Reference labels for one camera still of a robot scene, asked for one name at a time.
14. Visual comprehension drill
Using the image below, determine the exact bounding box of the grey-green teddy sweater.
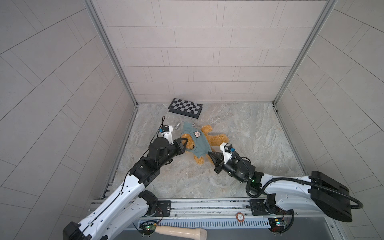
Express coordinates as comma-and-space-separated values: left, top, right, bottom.
182, 123, 211, 159

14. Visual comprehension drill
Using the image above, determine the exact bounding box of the tan teddy bear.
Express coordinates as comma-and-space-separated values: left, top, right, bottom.
181, 123, 229, 165

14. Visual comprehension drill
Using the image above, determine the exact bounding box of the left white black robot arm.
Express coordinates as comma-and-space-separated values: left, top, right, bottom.
63, 137, 188, 240

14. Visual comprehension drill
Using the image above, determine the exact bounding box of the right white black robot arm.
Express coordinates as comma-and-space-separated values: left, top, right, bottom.
208, 151, 360, 223

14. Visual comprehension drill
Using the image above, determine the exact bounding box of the folded black white chessboard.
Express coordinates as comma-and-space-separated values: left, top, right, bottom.
168, 98, 203, 119

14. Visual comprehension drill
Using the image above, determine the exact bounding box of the round red white sticker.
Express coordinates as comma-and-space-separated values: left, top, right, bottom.
236, 212, 245, 223

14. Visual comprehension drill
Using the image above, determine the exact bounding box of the right green circuit board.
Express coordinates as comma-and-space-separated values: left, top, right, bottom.
268, 218, 286, 233

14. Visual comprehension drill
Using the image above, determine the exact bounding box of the green circuit board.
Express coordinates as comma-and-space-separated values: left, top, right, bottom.
139, 221, 158, 236
268, 218, 286, 233

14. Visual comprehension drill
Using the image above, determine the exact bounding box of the left green circuit board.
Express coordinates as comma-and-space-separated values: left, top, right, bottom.
139, 221, 158, 236

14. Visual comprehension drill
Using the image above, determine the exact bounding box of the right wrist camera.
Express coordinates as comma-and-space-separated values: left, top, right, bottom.
220, 143, 233, 164

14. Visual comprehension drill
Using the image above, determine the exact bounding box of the left black camera cable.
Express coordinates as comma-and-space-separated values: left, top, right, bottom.
140, 115, 166, 157

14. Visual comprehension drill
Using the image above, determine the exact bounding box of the aluminium mounting rail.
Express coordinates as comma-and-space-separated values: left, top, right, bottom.
83, 196, 334, 222

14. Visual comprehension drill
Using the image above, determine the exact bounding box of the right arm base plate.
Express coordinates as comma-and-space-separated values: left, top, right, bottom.
246, 199, 280, 216

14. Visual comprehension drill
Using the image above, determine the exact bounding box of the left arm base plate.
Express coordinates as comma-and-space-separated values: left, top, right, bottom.
145, 201, 172, 218

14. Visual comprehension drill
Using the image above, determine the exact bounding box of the beige wooden handle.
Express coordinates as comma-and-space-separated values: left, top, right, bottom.
155, 226, 208, 240

